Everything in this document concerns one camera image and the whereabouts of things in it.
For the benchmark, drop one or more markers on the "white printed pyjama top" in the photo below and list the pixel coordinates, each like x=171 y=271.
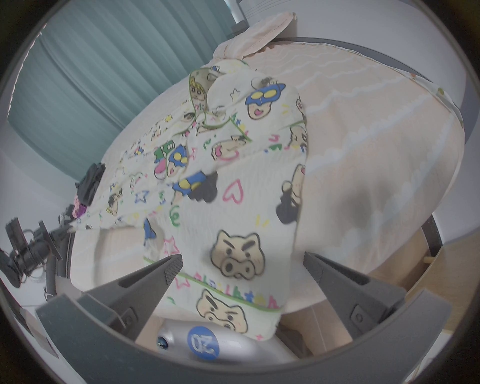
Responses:
x=255 y=210

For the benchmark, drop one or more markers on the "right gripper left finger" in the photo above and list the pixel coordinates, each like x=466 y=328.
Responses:
x=135 y=292

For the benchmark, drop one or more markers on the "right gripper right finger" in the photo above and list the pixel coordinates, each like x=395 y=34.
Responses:
x=352 y=296

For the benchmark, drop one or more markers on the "pale pink striped pillow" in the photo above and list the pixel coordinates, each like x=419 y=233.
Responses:
x=255 y=37

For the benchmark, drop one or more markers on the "purple garment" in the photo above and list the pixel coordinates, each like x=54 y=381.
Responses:
x=79 y=212

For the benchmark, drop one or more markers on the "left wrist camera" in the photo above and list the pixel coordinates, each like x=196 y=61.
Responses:
x=15 y=236

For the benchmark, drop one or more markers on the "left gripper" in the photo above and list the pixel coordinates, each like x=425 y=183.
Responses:
x=33 y=253

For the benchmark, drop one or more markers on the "black shirt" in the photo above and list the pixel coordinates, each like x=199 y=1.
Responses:
x=90 y=183

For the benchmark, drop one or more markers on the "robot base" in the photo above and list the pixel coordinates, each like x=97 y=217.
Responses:
x=232 y=348

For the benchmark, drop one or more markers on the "bed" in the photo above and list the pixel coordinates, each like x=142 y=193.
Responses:
x=375 y=168

